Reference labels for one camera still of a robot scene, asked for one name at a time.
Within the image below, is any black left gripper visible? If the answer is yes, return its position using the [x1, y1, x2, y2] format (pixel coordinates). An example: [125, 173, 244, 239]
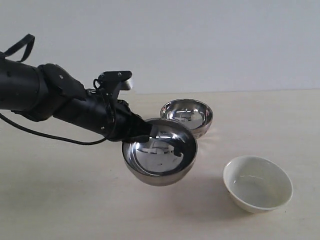
[104, 99, 153, 143]

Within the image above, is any plain stainless steel bowl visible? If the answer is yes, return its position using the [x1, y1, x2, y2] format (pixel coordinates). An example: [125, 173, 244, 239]
[122, 118, 198, 187]

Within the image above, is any patterned stainless steel bowl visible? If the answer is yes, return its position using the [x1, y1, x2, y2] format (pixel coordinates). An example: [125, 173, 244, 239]
[159, 98, 214, 139]

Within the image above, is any white ceramic bowl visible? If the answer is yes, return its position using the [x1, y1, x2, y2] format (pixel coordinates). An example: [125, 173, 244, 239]
[222, 155, 294, 214]

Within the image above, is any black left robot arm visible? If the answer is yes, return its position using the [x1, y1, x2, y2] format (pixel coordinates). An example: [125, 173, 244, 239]
[0, 59, 157, 143]

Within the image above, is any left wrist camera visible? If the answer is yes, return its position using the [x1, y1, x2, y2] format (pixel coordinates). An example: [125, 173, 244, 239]
[93, 70, 133, 100]

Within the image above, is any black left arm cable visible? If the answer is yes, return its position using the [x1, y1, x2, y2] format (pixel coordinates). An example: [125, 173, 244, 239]
[0, 112, 107, 146]

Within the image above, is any black flat ribbon cable left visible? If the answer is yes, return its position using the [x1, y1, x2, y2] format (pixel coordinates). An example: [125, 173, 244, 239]
[0, 33, 36, 63]

